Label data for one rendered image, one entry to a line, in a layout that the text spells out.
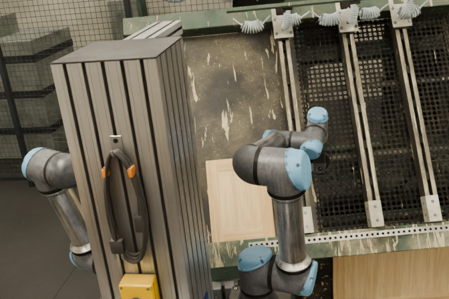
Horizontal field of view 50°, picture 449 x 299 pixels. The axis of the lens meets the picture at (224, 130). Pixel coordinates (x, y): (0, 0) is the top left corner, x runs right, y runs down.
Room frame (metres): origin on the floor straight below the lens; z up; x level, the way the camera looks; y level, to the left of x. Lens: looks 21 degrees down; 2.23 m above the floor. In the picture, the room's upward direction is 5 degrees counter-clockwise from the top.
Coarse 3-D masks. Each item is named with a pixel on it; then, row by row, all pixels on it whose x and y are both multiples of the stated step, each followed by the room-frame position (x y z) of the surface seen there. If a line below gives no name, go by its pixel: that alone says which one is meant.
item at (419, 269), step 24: (336, 264) 2.19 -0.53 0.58; (360, 264) 2.19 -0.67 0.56; (384, 264) 2.19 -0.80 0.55; (408, 264) 2.19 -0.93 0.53; (432, 264) 2.18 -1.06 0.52; (336, 288) 2.19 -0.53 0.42; (360, 288) 2.19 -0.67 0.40; (384, 288) 2.19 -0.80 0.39; (408, 288) 2.19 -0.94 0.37; (432, 288) 2.18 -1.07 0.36
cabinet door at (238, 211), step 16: (224, 160) 2.26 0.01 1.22; (208, 176) 2.22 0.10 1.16; (224, 176) 2.22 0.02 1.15; (208, 192) 2.17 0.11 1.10; (224, 192) 2.17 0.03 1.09; (240, 192) 2.17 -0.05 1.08; (256, 192) 2.16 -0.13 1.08; (224, 208) 2.13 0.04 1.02; (240, 208) 2.12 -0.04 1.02; (256, 208) 2.12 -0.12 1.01; (272, 208) 2.11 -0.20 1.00; (224, 224) 2.08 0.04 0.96; (240, 224) 2.08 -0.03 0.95; (256, 224) 2.07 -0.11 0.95; (272, 224) 2.07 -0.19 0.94; (224, 240) 2.04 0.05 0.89
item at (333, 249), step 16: (416, 224) 2.00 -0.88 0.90; (432, 224) 2.00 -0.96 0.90; (240, 240) 2.01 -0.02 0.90; (256, 240) 2.00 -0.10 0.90; (352, 240) 1.98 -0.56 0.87; (368, 240) 1.97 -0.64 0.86; (384, 240) 1.97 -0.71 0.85; (400, 240) 1.96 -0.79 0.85; (416, 240) 1.96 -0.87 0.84; (432, 240) 1.96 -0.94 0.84; (448, 240) 1.95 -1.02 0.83; (224, 256) 1.97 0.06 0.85; (320, 256) 1.95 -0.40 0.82; (336, 256) 1.94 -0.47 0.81
